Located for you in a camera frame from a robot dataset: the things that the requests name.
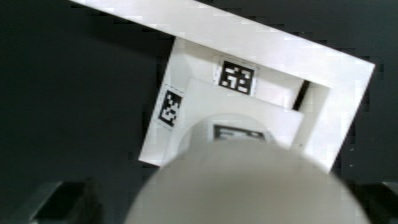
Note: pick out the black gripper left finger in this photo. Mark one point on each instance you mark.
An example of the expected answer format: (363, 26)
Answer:
(63, 204)

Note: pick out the white lamp base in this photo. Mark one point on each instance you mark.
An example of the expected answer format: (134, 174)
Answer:
(263, 103)

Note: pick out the white table border fence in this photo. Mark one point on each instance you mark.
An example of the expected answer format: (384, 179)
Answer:
(263, 45)

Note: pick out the white lamp bulb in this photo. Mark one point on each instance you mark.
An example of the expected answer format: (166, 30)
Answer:
(239, 182)

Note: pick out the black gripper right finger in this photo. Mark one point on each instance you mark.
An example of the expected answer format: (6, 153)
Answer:
(377, 197)

